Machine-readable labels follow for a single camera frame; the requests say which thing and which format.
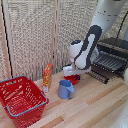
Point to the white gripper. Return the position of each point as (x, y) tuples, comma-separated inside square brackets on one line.
[(70, 70)]

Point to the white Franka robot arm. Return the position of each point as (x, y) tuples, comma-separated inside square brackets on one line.
[(88, 46)]

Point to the red bowl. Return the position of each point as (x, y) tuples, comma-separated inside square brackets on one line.
[(70, 80)]

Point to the black toaster oven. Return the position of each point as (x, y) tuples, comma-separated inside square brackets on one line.
[(116, 45)]

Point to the blue plastic pitcher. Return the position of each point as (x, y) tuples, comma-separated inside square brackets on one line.
[(65, 89)]

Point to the red plastic shopping basket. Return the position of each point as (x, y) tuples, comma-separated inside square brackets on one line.
[(21, 100)]

